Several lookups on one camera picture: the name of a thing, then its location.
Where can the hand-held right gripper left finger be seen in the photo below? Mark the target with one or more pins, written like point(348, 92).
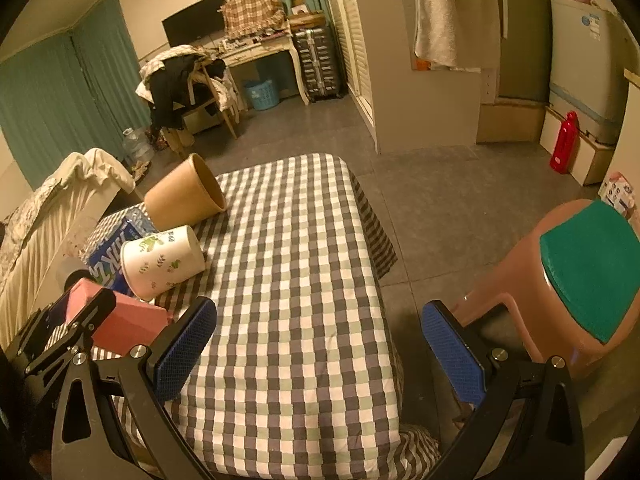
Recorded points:
point(184, 355)

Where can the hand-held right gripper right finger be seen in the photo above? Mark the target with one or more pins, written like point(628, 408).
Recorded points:
point(452, 355)

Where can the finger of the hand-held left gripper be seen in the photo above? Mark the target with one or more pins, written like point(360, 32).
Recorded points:
point(92, 316)

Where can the white floral paper cup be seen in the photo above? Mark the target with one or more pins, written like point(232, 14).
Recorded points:
point(162, 260)

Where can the brown paper cup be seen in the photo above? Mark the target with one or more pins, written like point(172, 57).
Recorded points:
point(182, 195)

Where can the pink box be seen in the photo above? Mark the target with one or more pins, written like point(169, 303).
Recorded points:
point(135, 322)

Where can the blue printed box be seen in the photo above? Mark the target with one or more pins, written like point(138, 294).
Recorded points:
point(107, 252)

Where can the brown plastic stool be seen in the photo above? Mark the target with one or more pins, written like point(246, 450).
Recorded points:
point(505, 280)

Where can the cream bedding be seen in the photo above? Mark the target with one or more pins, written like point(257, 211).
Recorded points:
point(55, 220)

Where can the checked tablecloth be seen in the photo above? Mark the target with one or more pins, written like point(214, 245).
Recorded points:
point(295, 285)

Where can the green seat cushion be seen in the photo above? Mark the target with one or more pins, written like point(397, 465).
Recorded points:
point(590, 265)

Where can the clear water jug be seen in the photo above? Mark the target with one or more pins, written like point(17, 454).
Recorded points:
point(136, 147)

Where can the printed package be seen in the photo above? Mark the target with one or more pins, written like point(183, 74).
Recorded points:
point(617, 195)

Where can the green window curtain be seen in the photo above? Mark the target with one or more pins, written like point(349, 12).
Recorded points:
point(70, 85)

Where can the red thermos bottle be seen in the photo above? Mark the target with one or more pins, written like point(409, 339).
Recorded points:
point(564, 145)

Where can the white low cabinet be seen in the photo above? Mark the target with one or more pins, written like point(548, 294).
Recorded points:
point(585, 155)

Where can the wooden chair with clothes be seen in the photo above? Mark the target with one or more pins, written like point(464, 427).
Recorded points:
point(170, 80)

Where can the blue plastic basket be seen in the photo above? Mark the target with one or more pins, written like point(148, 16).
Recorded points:
point(262, 95)

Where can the white desk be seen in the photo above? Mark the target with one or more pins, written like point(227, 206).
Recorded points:
point(265, 52)

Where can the black flat screen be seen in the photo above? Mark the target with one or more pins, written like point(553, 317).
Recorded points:
point(195, 20)

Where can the white fridge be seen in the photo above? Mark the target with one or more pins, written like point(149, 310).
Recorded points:
point(582, 65)

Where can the dark hard suitcase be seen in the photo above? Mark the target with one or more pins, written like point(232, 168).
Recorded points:
point(317, 62)

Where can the white louvred door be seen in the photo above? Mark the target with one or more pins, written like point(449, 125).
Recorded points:
point(350, 35)

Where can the hanging beige towel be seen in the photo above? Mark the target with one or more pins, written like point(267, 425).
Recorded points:
point(445, 15)

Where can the plaid blanket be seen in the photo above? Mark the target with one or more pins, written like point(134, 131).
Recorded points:
point(252, 10)

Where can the wooden box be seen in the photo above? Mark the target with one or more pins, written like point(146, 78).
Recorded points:
point(306, 20)

